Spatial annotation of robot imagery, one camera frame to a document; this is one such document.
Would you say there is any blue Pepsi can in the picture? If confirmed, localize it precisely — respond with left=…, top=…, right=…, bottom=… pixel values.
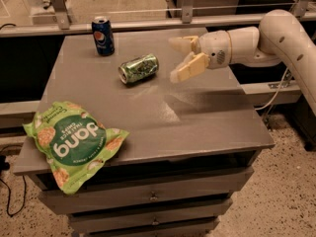
left=91, top=16, right=115, bottom=56

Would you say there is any green soda can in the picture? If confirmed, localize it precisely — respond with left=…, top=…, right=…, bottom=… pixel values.
left=118, top=53, right=159, bottom=84

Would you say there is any grey metal guard rail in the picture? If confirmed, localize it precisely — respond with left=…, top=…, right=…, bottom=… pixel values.
left=0, top=0, right=316, bottom=37

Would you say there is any grey drawer cabinet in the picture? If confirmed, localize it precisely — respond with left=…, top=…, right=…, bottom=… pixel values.
left=14, top=30, right=274, bottom=237

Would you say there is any green Dang chips bag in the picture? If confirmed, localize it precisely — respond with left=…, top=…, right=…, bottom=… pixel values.
left=24, top=102, right=129, bottom=195

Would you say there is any black floor cable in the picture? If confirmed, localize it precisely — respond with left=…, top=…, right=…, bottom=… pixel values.
left=0, top=143, right=28, bottom=217

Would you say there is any white cable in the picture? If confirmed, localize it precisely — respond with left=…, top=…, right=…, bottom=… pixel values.
left=255, top=67, right=290, bottom=112

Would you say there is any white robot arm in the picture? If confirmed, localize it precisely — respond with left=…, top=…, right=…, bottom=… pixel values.
left=169, top=10, right=316, bottom=114

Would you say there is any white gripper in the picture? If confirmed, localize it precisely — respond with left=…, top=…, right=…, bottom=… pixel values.
left=169, top=31, right=232, bottom=83

